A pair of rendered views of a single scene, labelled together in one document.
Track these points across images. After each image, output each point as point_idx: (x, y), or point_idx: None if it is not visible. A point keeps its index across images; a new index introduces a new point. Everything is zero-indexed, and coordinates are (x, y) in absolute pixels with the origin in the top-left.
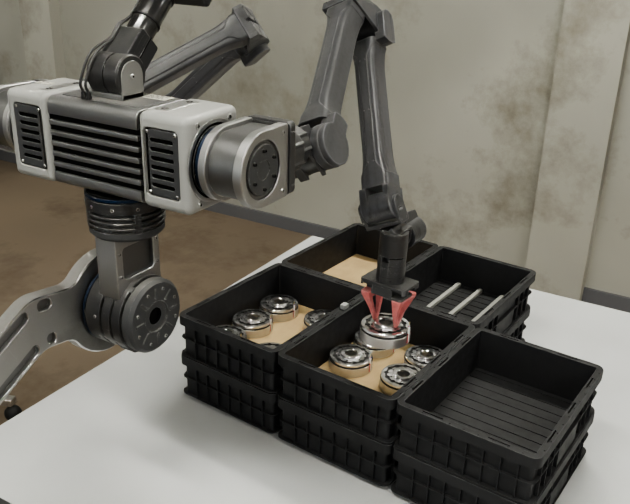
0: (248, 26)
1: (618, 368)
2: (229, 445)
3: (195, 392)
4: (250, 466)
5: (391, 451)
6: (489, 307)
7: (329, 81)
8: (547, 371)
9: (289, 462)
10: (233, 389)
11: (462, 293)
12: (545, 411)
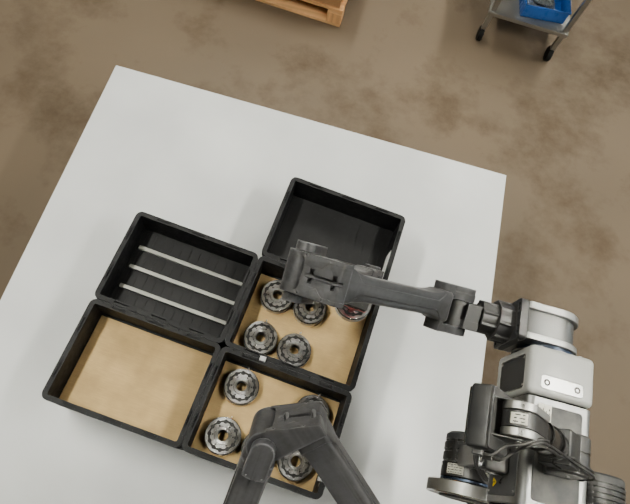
0: (323, 413)
1: (173, 177)
2: (355, 431)
3: None
4: (371, 408)
5: None
6: (167, 256)
7: (425, 291)
8: (283, 213)
9: (358, 384)
10: None
11: (136, 281)
12: (306, 220)
